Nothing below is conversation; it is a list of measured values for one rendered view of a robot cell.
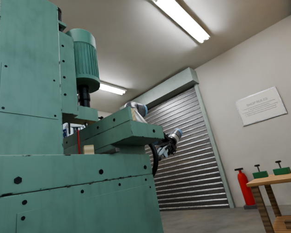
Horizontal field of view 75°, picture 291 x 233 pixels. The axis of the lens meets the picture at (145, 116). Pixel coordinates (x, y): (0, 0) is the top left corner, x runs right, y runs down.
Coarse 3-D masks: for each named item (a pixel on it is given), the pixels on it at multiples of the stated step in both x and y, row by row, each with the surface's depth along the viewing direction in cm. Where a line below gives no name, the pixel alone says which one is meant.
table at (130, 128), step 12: (108, 132) 74; (120, 132) 70; (132, 132) 66; (144, 132) 72; (156, 132) 78; (84, 144) 82; (96, 144) 77; (108, 144) 73; (120, 144) 76; (132, 144) 80; (144, 144) 85
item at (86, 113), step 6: (78, 108) 86; (84, 108) 89; (90, 108) 92; (84, 114) 88; (90, 114) 91; (96, 114) 94; (72, 120) 85; (78, 120) 86; (84, 120) 88; (90, 120) 90; (96, 120) 92
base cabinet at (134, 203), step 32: (32, 192) 45; (64, 192) 51; (96, 192) 58; (128, 192) 68; (0, 224) 39; (32, 224) 43; (64, 224) 48; (96, 224) 54; (128, 224) 63; (160, 224) 76
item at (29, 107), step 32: (0, 0) 67; (32, 0) 78; (0, 32) 63; (32, 32) 72; (0, 64) 60; (32, 64) 68; (0, 96) 56; (32, 96) 64; (0, 128) 54; (32, 128) 60
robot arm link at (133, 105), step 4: (128, 104) 151; (132, 104) 151; (136, 104) 155; (136, 108) 154; (136, 112) 145; (136, 116) 142; (140, 116) 143; (136, 120) 141; (140, 120) 139; (144, 120) 140; (156, 144) 129; (160, 144) 133
